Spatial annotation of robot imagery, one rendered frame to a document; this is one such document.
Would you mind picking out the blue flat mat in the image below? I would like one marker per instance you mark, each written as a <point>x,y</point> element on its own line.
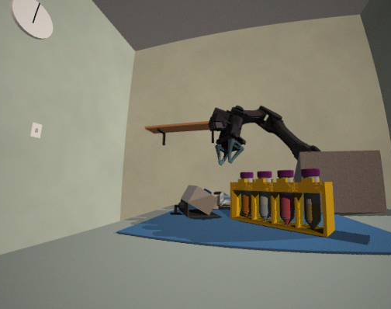
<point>350,236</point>

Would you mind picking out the purple screw cap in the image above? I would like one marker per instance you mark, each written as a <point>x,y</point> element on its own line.
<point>285,173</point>
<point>310,172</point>
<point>264,174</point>
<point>247,175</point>

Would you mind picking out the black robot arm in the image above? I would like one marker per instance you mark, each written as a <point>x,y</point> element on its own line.
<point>238,117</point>

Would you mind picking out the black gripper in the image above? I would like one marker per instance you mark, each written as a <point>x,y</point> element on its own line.
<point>228,143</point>

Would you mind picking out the grey key desk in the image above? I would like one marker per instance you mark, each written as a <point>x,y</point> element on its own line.
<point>202,199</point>

